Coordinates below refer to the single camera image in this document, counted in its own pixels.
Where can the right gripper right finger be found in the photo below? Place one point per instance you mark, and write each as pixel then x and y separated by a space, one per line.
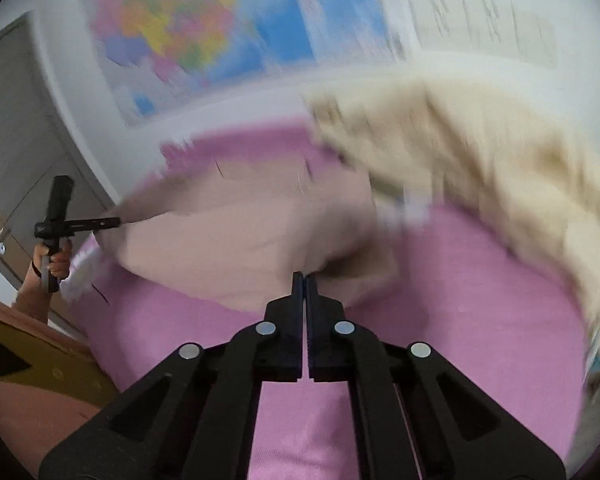
pixel 415 415

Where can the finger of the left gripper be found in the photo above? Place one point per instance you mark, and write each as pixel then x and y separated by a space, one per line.
pixel 90 225

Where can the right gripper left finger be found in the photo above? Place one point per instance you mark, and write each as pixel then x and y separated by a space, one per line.
pixel 193 415

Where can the dusty pink jacket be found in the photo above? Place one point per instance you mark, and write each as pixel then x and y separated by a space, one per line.
pixel 236 232

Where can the person's left forearm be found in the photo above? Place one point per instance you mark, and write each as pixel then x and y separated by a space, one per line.
pixel 32 299

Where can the person's left hand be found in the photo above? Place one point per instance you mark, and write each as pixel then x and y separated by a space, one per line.
pixel 58 265

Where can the grey wooden door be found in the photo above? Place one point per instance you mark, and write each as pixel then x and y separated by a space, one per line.
pixel 35 147

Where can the pink floral bed sheet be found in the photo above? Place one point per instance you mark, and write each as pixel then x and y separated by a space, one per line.
pixel 514 333

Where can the cream yellow jacket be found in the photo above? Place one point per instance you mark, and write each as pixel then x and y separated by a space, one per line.
pixel 533 182

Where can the colourful wall map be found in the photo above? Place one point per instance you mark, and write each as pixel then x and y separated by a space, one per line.
pixel 158 55

